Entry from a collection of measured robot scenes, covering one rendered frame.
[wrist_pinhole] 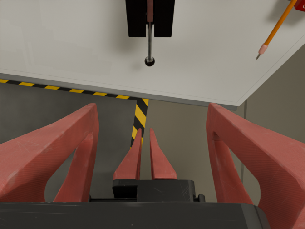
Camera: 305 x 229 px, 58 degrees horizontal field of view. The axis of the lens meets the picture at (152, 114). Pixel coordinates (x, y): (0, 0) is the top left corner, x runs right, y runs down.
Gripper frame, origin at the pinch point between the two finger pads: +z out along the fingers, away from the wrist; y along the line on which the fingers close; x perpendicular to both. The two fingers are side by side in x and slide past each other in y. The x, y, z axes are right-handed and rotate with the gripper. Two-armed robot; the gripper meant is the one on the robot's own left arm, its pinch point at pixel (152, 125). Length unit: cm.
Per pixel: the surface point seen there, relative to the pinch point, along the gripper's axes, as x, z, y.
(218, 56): 10.1, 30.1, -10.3
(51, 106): 66, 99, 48
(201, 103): 22.6, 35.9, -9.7
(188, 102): 22.0, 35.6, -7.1
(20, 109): 66, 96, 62
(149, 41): 3.3, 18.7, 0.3
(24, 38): 6.5, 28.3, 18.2
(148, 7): -1.1, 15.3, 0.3
